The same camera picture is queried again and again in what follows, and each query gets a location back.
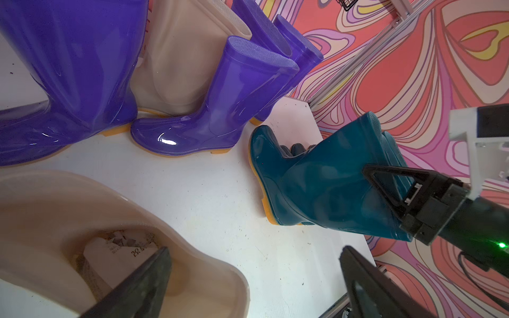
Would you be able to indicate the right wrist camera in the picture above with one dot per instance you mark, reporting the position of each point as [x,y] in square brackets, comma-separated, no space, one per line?
[485,130]

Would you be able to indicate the beige rain boot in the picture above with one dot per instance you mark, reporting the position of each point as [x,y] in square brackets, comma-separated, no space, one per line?
[182,50]
[73,240]

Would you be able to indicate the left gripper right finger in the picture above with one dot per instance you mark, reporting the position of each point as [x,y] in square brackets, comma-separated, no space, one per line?
[371,293]

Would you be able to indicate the back black wire basket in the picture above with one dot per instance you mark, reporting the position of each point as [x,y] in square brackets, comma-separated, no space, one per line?
[347,4]

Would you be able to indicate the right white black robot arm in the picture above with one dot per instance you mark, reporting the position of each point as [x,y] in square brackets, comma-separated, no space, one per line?
[452,251]

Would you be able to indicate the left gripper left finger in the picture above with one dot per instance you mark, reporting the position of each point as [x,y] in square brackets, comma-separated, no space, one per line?
[141,294]

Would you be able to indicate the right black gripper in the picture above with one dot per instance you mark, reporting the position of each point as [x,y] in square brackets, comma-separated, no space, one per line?
[425,203]

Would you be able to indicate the back thin purple rain boot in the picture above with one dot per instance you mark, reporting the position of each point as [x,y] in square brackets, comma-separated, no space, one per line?
[264,32]

